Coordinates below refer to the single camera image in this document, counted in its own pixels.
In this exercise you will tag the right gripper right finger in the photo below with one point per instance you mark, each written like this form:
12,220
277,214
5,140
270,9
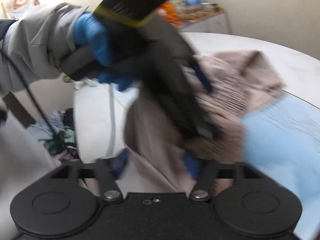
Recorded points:
192,164

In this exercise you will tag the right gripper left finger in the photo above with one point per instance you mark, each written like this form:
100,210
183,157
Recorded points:
119,163

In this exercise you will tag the orange snack bag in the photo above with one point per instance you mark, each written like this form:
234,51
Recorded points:
167,11

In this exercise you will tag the light blue mat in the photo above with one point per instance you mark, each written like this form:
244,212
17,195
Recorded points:
282,141

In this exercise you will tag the blue gloved left hand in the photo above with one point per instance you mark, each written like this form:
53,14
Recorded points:
89,31

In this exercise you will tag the beige cargo pants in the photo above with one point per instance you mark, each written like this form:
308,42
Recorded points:
242,80

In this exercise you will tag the clothes pile on floor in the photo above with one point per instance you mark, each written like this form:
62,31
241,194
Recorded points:
59,139

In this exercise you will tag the grey sleeve forearm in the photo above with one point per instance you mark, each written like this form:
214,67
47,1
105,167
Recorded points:
41,42

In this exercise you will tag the blue globe toy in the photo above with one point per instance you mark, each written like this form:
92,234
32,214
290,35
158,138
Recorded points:
192,2

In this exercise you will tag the grey drawer cabinet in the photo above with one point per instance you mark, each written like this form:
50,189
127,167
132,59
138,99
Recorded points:
213,22

